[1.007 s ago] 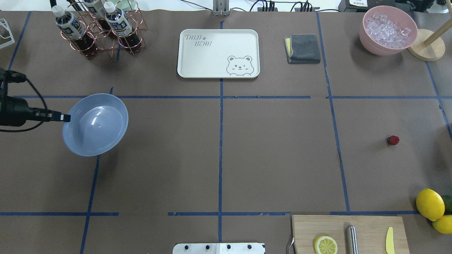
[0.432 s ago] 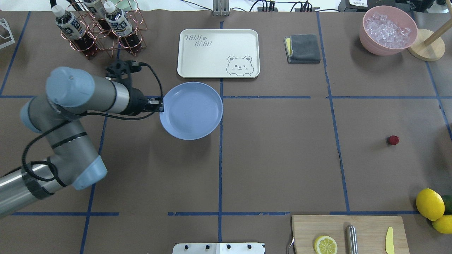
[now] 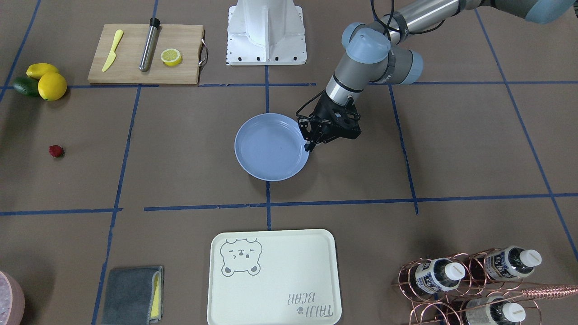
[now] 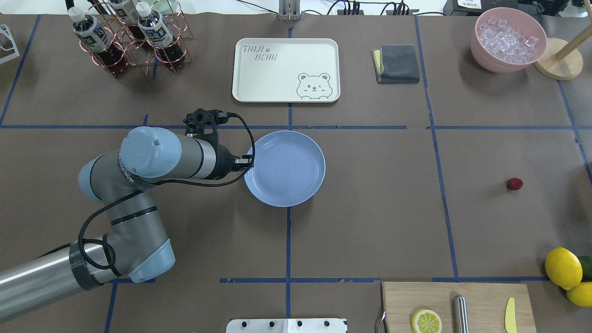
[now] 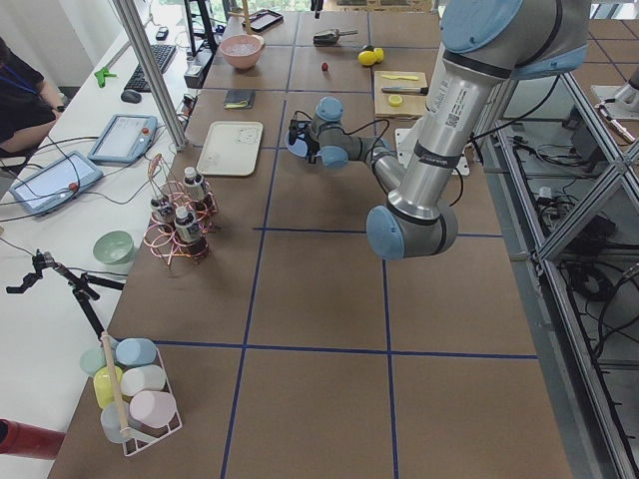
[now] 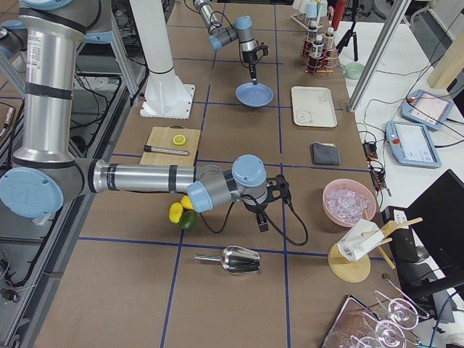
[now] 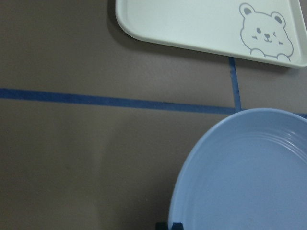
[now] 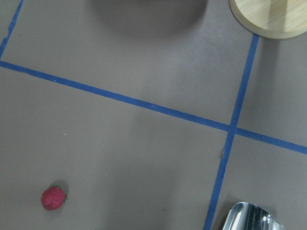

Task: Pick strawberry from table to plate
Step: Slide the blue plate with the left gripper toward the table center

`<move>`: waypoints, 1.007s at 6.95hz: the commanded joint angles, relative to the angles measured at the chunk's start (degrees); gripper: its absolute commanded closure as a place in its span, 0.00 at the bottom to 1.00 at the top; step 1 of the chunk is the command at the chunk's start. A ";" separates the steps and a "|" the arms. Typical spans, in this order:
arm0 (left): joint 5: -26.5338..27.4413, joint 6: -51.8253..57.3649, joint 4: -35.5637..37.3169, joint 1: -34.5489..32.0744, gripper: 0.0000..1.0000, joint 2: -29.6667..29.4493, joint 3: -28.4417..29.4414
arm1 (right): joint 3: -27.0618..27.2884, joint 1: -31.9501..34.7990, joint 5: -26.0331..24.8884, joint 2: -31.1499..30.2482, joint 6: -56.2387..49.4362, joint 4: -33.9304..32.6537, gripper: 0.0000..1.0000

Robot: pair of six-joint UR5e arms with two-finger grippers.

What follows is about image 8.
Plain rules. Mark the steel ice scoop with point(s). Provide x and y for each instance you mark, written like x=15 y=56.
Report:
x=247 y=216

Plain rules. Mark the red strawberry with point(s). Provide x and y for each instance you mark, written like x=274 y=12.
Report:
x=53 y=198

